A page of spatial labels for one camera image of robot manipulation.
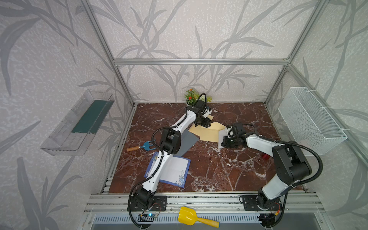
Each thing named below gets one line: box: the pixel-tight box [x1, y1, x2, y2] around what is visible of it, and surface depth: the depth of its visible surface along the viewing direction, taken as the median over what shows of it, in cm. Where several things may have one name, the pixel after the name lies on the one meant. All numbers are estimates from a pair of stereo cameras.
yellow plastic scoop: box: [178, 206, 220, 229], surface depth 71 cm
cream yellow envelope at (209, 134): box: [188, 115, 227, 143], surface depth 103 cm
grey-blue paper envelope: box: [173, 127, 200, 157], surface depth 101 cm
